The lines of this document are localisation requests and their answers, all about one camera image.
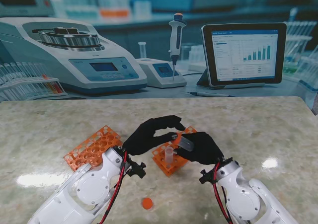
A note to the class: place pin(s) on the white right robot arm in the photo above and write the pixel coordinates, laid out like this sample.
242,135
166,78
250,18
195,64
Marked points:
243,196

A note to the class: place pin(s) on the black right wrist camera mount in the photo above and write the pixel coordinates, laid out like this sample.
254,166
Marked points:
206,176

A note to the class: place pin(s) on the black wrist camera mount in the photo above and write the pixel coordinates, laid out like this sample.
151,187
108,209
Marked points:
137,170
206,176

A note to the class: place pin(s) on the clear plastic centrifuge tube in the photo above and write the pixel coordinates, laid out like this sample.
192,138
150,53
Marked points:
169,155
185,142

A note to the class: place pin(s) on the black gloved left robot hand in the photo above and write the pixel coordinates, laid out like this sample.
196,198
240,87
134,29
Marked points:
141,139

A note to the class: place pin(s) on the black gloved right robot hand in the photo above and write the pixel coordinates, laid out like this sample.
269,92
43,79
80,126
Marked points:
205,149

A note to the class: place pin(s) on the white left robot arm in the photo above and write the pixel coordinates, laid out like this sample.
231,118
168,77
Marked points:
92,191

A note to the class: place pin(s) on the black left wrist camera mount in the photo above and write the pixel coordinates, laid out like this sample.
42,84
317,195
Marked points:
137,170

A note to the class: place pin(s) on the printed laboratory backdrop poster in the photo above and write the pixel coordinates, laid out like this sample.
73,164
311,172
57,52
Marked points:
159,35

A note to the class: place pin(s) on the orange plastic test tube rack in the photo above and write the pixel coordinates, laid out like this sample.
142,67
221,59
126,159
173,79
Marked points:
159,164
74,164

